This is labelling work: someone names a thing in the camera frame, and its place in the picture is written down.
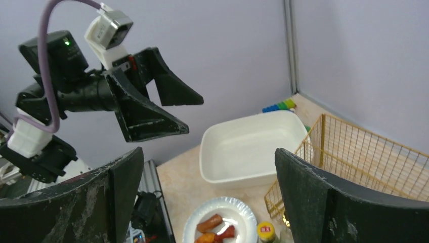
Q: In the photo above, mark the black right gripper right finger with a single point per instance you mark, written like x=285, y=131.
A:
x=323, y=207

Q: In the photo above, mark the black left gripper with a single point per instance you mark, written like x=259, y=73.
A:
x=124, y=92

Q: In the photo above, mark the red sausage piece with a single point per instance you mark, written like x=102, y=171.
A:
x=228, y=233

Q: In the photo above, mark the clear gold-top oil bottle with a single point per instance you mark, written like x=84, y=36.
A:
x=286, y=219

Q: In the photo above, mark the gold wire rack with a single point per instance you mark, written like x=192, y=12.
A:
x=365, y=158

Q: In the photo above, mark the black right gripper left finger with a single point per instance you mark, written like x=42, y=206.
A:
x=93, y=207

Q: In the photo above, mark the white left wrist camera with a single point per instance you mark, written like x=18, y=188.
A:
x=106, y=34

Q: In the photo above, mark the white plastic basin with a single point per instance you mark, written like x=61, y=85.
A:
x=240, y=153

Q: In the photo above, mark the yellow cap sauce bottle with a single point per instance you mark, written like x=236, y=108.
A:
x=266, y=232

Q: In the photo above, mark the orange fried food piece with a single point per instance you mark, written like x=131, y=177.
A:
x=208, y=237

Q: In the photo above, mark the orange sausage piece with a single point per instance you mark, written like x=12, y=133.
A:
x=210, y=223

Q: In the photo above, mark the blue green toy blocks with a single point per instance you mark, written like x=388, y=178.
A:
x=283, y=105

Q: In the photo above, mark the white paper plate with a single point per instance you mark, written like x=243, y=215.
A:
x=233, y=212

